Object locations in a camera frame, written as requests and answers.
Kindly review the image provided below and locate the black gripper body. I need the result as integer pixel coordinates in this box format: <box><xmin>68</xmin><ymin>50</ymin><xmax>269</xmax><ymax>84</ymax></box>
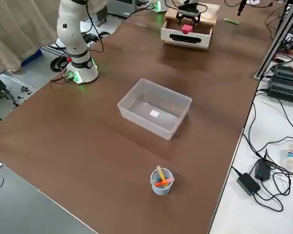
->
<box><xmin>177</xmin><ymin>3</ymin><xmax>201</xmax><ymax>16</ymax></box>

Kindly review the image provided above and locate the red bag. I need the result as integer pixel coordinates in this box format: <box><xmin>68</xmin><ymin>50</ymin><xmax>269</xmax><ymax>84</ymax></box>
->
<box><xmin>181</xmin><ymin>23</ymin><xmax>194</xmax><ymax>35</ymax></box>

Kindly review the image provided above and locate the wooden drawer with black handle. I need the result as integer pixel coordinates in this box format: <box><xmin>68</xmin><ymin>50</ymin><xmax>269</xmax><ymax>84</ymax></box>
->
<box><xmin>160</xmin><ymin>20</ymin><xmax>213</xmax><ymax>51</ymax></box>

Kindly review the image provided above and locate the clear plastic box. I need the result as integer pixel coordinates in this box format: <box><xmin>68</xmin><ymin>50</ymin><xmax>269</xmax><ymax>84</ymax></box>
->
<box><xmin>117</xmin><ymin>78</ymin><xmax>193</xmax><ymax>141</ymax></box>

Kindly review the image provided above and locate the grey equipment case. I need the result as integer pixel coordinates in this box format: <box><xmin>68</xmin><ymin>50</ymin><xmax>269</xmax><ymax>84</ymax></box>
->
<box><xmin>107</xmin><ymin>0</ymin><xmax>137</xmax><ymax>18</ymax></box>

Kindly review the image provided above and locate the black power supply unit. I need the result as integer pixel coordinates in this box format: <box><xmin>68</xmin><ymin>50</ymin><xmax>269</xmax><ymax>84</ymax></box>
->
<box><xmin>267</xmin><ymin>75</ymin><xmax>293</xmax><ymax>105</ymax></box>
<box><xmin>274</xmin><ymin>63</ymin><xmax>293</xmax><ymax>78</ymax></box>

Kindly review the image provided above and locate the white power strip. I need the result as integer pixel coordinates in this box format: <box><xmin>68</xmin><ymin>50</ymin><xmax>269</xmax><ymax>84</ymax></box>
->
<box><xmin>84</xmin><ymin>39</ymin><xmax>100</xmax><ymax>48</ymax></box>

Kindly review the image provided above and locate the blue plastic bin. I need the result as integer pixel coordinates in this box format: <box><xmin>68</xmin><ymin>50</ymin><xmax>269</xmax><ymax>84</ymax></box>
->
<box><xmin>21</xmin><ymin>47</ymin><xmax>43</xmax><ymax>67</ymax></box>

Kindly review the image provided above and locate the yellow pen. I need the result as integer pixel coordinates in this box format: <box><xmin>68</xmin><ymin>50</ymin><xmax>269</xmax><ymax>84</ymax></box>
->
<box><xmin>156</xmin><ymin>165</ymin><xmax>167</xmax><ymax>182</ymax></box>

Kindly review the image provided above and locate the orange pen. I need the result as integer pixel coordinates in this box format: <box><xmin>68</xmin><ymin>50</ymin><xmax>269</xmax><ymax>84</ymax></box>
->
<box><xmin>155</xmin><ymin>179</ymin><xmax>174</xmax><ymax>188</ymax></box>

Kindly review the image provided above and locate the black power adapter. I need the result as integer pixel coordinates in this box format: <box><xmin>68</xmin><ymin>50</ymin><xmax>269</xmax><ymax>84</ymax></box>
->
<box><xmin>254</xmin><ymin>158</ymin><xmax>272</xmax><ymax>181</ymax></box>
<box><xmin>236</xmin><ymin>172</ymin><xmax>261</xmax><ymax>196</ymax></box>

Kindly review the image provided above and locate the beige curtain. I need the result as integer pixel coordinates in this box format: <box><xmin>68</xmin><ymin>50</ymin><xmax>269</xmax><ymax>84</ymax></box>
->
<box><xmin>0</xmin><ymin>0</ymin><xmax>108</xmax><ymax>74</ymax></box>

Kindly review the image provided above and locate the clear plastic pen cup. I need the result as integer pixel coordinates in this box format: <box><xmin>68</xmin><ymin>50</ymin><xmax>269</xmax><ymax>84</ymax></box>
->
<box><xmin>150</xmin><ymin>167</ymin><xmax>174</xmax><ymax>195</ymax></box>

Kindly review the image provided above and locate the grey side table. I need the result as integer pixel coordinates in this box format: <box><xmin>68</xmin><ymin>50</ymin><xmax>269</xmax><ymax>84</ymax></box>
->
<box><xmin>0</xmin><ymin>153</ymin><xmax>98</xmax><ymax>234</ymax></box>

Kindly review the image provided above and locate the aluminium frame post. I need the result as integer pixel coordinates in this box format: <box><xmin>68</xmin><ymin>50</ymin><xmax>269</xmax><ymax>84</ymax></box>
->
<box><xmin>253</xmin><ymin>0</ymin><xmax>293</xmax><ymax>80</ymax></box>

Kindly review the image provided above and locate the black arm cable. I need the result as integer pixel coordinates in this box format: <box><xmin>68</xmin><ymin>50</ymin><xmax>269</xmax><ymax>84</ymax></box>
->
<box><xmin>84</xmin><ymin>0</ymin><xmax>105</xmax><ymax>53</ymax></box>

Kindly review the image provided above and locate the black desk cable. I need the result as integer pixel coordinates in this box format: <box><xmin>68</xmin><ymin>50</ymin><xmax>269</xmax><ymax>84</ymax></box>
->
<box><xmin>243</xmin><ymin>89</ymin><xmax>293</xmax><ymax>159</ymax></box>

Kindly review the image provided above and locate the coiled black cable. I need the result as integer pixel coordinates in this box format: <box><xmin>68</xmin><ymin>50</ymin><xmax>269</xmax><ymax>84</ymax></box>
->
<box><xmin>50</xmin><ymin>55</ymin><xmax>73</xmax><ymax>73</ymax></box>

